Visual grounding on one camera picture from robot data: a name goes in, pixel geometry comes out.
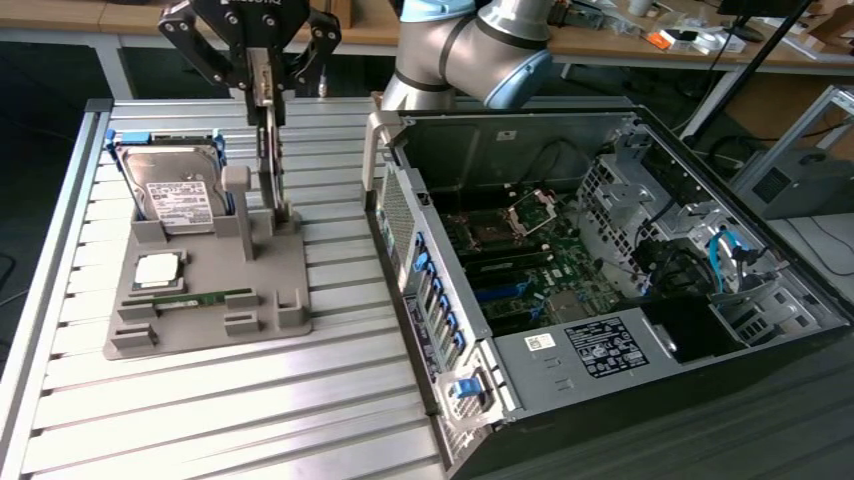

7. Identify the grey wire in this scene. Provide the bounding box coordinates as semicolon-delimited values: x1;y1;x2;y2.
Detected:
710;277;782;307

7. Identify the chipset heatsink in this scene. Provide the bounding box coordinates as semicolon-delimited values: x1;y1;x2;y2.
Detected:
545;291;589;322

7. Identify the black wire loop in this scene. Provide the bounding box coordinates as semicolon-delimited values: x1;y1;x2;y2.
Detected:
532;139;592;189

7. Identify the green RAM stick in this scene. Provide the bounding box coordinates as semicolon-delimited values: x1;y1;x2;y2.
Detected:
138;289;253;307

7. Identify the grey machine housing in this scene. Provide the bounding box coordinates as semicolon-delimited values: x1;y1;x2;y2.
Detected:
730;147;854;221

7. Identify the wooden desk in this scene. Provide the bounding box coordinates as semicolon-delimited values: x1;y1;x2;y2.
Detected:
549;0;854;141
0;0;401;100

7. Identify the blue expansion slot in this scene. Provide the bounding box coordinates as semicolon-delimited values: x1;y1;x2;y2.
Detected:
476;283;535;302

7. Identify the silver CPU chip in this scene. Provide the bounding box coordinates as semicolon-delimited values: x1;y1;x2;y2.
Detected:
130;252;186;291

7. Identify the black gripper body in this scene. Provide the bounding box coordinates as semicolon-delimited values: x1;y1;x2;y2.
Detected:
189;0;312;50

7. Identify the orange white box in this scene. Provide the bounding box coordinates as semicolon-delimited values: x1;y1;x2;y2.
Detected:
650;28;699;51

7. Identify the black stand pole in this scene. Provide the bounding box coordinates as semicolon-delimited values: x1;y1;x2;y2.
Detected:
678;0;820;142

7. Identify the grey power supply unit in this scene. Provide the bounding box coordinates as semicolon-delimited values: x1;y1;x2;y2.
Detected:
489;309;675;416

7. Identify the blue wire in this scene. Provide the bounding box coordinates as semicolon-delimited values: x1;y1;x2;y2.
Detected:
706;227;743;296

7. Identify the black RAM slot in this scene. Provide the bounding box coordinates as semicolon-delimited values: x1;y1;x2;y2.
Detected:
465;262;559;279
461;251;555;266

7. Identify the metal socket cover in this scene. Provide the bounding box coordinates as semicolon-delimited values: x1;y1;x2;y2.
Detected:
505;189;559;234

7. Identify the aluminium profile frame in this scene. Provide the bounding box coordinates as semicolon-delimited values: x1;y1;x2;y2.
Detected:
786;83;854;151

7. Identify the open black PC case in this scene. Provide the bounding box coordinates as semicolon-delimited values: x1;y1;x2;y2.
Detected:
361;96;854;480

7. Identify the green motherboard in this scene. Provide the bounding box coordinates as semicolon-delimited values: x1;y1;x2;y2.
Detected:
436;187;635;336

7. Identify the graphics card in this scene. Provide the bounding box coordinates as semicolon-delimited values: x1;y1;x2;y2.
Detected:
245;47;289;214

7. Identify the beige case handle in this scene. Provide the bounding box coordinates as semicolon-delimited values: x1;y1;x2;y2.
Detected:
363;110;405;192

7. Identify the grey parts rack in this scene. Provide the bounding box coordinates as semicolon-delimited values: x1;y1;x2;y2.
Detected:
102;164;315;362

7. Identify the black monitor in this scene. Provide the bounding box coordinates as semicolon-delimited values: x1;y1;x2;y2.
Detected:
718;0;812;42

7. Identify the hard disk with blue carrier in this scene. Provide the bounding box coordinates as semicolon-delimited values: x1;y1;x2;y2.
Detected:
104;128;229;236

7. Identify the grey metal box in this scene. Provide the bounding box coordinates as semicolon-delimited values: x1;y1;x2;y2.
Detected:
552;0;605;29

